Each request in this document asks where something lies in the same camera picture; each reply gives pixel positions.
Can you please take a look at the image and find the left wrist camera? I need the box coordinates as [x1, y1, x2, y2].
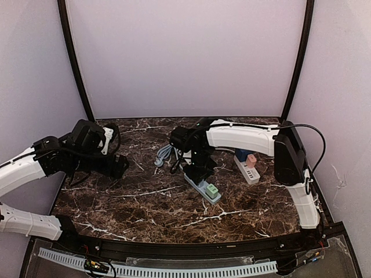
[67, 119, 106, 153]

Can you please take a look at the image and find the light blue cable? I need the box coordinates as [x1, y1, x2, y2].
[154, 144, 180, 168]

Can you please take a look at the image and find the left black frame post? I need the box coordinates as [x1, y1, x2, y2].
[57, 0, 95, 122]

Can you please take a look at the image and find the light blue power strip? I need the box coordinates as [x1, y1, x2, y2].
[184, 174, 221, 205]

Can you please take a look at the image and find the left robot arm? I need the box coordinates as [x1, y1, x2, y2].
[1, 136, 129, 241]

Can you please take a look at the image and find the black front rail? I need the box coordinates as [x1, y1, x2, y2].
[28, 222, 345, 261]

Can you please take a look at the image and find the green cube charger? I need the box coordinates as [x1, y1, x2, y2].
[205, 184, 219, 199]

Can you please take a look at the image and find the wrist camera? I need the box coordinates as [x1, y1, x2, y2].
[169, 126, 194, 152]
[67, 119, 106, 153]

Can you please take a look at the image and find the white power strip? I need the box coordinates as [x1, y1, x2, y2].
[234, 156, 260, 185]

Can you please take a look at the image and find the dark blue cube plug adapter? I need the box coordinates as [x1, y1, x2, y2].
[235, 149, 254, 162]

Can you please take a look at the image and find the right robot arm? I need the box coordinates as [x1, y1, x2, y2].
[181, 119, 321, 230]

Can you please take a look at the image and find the right black frame post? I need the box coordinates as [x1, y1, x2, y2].
[280, 0, 315, 122]

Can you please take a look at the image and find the black frame post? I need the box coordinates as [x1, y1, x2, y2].
[280, 0, 315, 122]
[57, 0, 95, 122]

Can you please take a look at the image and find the pink cube charger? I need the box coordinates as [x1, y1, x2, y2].
[246, 154, 257, 169]

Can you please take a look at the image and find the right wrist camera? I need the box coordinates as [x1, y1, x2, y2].
[169, 126, 194, 152]

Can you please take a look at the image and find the white slotted cable duct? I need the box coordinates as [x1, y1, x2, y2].
[38, 248, 278, 277]

